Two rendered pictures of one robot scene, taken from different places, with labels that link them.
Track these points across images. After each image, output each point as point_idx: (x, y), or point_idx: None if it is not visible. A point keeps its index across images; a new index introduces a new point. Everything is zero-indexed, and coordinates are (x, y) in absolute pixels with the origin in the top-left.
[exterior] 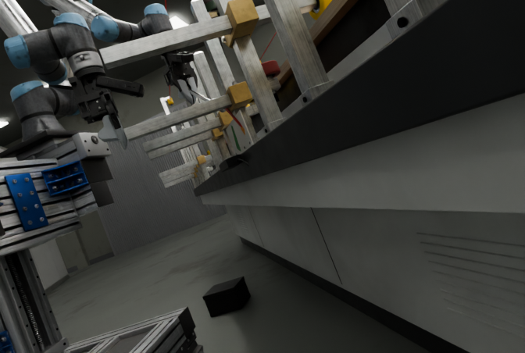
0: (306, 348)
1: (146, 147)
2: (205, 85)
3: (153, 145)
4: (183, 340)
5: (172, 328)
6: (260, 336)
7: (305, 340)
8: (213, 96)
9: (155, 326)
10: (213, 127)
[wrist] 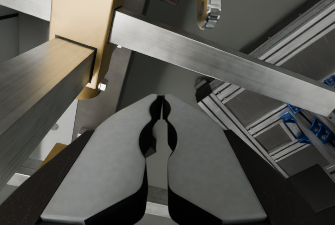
0: (153, 3)
1: (330, 87)
2: (12, 129)
3: (313, 80)
4: (212, 81)
5: (222, 82)
6: (157, 63)
7: (146, 13)
8: (43, 74)
9: (228, 100)
10: (147, 17)
